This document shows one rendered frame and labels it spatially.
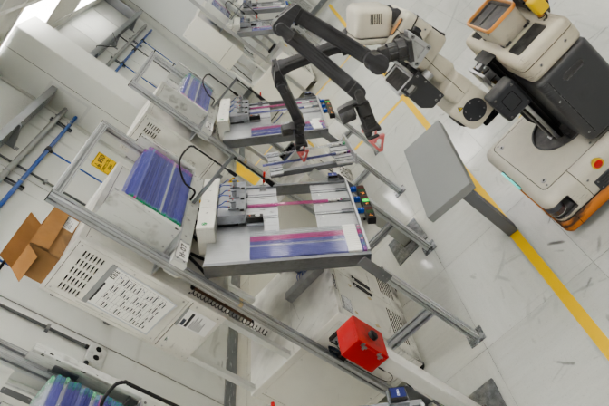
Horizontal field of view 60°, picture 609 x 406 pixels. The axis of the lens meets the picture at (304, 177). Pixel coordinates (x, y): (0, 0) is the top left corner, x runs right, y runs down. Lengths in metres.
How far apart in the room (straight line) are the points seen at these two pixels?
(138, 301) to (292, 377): 0.83
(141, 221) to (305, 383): 1.13
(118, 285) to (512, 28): 1.92
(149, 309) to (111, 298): 0.16
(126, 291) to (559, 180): 1.89
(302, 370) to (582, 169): 1.54
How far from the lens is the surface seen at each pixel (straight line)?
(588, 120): 2.44
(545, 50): 2.24
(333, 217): 2.54
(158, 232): 2.32
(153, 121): 3.56
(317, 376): 2.71
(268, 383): 2.72
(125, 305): 2.43
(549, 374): 2.43
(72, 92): 5.70
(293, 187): 2.83
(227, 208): 2.55
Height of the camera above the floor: 1.90
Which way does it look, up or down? 21 degrees down
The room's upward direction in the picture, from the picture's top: 54 degrees counter-clockwise
